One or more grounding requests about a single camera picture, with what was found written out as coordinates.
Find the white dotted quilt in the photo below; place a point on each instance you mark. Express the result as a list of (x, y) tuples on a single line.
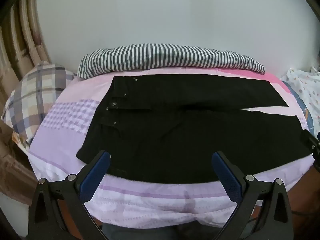
[(306, 90)]

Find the beige striped curtain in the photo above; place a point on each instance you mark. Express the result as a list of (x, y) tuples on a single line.
[(17, 37)]

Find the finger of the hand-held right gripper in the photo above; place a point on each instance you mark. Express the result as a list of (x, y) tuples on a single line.
[(310, 141)]

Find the plaid pillow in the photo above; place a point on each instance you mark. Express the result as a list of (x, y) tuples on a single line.
[(32, 97)]

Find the black pants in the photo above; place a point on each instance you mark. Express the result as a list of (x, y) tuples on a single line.
[(195, 140)]

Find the pink purple bed sheet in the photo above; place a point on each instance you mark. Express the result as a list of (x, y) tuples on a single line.
[(62, 130)]

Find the brown cardboard box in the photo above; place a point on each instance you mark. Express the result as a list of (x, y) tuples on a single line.
[(12, 170)]

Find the brown wooden bed frame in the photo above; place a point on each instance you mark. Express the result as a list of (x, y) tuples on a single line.
[(305, 192)]

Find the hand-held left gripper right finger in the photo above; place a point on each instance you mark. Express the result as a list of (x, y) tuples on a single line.
[(226, 173)]

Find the grey white striped blanket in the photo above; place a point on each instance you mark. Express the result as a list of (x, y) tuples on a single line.
[(160, 56)]

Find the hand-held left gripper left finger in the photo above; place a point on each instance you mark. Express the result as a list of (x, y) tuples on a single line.
[(96, 172)]

